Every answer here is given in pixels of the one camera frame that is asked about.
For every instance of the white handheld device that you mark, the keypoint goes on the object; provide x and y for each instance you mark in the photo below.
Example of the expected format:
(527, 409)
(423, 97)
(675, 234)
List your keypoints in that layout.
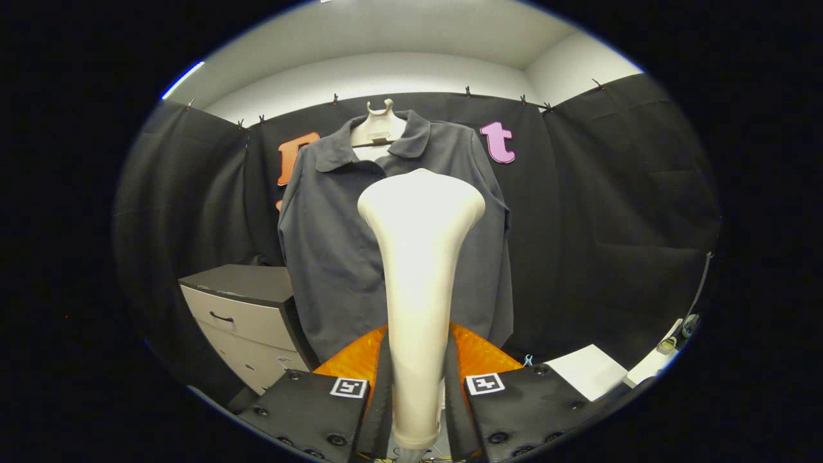
(649, 368)

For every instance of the black backdrop cloth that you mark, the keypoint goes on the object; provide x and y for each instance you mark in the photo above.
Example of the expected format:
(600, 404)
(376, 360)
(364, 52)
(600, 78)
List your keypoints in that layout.
(611, 212)

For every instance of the white garment steamer head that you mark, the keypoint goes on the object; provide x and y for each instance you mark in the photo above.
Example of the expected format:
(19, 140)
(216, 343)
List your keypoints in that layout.
(418, 257)

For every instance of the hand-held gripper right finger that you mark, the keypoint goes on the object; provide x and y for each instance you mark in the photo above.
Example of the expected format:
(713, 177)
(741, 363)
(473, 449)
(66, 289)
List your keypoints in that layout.
(456, 411)

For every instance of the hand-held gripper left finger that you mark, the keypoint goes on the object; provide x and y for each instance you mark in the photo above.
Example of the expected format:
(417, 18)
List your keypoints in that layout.
(380, 411)

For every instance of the grey drawer cabinet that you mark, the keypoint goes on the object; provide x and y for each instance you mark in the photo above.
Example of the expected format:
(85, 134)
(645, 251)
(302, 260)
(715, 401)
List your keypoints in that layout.
(238, 283)

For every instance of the cream clothes hanger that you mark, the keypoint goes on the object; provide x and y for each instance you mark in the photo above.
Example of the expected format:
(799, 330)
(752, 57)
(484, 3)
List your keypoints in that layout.
(379, 128)

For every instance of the dark grey button shirt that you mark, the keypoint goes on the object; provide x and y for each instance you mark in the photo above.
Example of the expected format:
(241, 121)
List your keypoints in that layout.
(328, 257)

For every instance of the white paper sheet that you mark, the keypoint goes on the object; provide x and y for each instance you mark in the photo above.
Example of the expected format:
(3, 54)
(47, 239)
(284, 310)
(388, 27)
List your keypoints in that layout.
(588, 370)

